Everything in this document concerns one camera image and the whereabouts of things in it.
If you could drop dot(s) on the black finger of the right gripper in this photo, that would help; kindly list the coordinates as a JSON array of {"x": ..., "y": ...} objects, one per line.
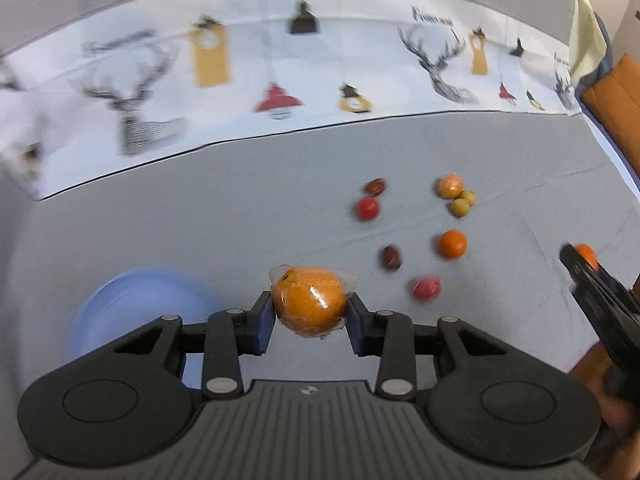
[{"x": 611, "y": 309}]

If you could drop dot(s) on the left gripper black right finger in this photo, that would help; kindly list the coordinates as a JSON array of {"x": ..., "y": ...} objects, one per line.
[{"x": 467, "y": 361}]

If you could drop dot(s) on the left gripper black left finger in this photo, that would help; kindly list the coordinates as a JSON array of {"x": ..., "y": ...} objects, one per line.
[{"x": 221, "y": 341}]

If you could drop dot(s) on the pink-red fruit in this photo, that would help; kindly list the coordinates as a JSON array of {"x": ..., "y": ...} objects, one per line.
[{"x": 426, "y": 287}]

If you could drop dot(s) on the dark red jujube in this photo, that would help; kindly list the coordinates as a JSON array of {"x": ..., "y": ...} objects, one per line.
[
  {"x": 375, "y": 187},
  {"x": 391, "y": 258}
]

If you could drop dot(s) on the plastic orange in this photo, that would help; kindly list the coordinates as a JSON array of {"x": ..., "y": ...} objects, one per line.
[{"x": 311, "y": 300}]

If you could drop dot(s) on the bare orange tangerine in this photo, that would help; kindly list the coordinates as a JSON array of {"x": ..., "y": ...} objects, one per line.
[{"x": 452, "y": 244}]

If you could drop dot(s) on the red fruit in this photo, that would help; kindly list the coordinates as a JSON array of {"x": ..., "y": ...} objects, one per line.
[{"x": 368, "y": 208}]

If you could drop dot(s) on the yellow-green longan fruit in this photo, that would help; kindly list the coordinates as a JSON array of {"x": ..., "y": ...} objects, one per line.
[
  {"x": 460, "y": 207},
  {"x": 469, "y": 196}
]

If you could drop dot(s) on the small orange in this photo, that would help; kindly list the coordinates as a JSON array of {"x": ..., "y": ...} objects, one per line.
[{"x": 450, "y": 186}]

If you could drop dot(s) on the blue round plate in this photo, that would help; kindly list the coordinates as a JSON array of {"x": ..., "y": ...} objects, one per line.
[{"x": 135, "y": 298}]

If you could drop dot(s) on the orange cushion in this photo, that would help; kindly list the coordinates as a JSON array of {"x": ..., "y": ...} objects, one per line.
[{"x": 615, "y": 101}]

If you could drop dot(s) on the grey printed sofa cover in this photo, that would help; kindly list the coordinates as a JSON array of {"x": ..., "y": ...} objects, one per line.
[{"x": 222, "y": 138}]

